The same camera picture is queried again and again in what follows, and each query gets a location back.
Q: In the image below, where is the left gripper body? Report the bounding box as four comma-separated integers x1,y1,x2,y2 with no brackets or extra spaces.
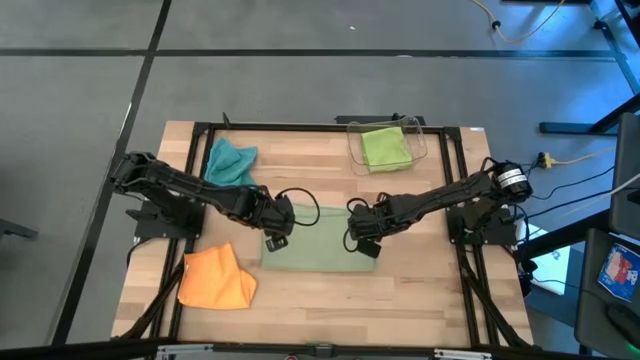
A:
247,191,297,237

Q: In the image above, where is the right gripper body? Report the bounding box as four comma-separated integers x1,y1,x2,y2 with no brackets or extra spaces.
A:
347,193,400,243

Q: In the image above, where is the pale green microfiber towel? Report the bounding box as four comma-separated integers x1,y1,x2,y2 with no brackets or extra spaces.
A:
260,203,377,274

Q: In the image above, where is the teal microfiber towel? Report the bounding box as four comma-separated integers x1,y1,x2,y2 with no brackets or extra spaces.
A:
203,137,259,187

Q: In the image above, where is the orange microfiber towel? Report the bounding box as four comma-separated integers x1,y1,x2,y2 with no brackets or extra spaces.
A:
177,242,259,311

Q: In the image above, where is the clear plastic bin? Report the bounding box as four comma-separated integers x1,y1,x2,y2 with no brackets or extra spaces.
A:
346,115,429,177

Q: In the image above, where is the lime green microfiber towel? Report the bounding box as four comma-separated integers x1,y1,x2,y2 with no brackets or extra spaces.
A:
360,126,414,174

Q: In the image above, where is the black flat base bar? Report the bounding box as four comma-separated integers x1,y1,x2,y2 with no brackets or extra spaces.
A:
335,113,427,127

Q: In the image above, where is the dark grey desk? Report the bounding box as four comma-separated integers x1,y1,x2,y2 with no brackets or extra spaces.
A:
573,228,640,357

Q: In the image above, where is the black crossbeam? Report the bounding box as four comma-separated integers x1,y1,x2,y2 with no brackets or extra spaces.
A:
0,337,640,360

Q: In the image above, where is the blue printed booklet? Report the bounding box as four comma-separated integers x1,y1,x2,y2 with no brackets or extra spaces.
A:
597,243,640,303

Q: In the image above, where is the dark grey chair leg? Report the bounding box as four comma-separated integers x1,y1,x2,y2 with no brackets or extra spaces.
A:
0,218,40,241

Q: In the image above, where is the black computer mouse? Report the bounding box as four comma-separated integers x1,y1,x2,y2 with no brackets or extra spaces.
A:
604,302,640,350

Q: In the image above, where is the dark grey cabinet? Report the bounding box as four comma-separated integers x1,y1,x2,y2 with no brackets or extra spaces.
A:
608,112,640,241

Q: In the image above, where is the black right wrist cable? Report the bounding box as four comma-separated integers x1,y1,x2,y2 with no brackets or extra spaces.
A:
342,197,371,254

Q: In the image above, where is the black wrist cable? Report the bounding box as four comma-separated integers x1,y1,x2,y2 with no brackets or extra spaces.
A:
342,197,371,254
274,187,321,227

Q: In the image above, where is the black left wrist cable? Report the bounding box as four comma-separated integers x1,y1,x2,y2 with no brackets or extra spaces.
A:
274,187,321,227

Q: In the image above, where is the black aluminium table frame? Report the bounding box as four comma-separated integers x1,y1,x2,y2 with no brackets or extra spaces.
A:
112,112,535,351

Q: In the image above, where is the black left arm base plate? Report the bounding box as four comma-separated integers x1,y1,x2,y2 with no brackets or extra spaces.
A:
125,198,207,240

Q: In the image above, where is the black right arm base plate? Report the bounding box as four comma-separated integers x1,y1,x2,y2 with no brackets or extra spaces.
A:
446,206,519,246

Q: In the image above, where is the silver metal bracket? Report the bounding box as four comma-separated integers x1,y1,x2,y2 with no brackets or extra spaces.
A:
156,343,215,360
433,348,494,360

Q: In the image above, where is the yellow power plug cord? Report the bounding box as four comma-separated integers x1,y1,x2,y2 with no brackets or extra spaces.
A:
537,146,617,170

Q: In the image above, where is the black desk leg frame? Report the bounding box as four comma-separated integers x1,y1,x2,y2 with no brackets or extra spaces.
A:
538,92,640,136

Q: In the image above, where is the yellow floor cable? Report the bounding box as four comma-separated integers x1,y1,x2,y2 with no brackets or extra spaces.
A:
472,0,566,44

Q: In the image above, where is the white cable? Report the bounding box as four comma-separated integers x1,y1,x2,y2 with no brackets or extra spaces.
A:
562,172,640,217

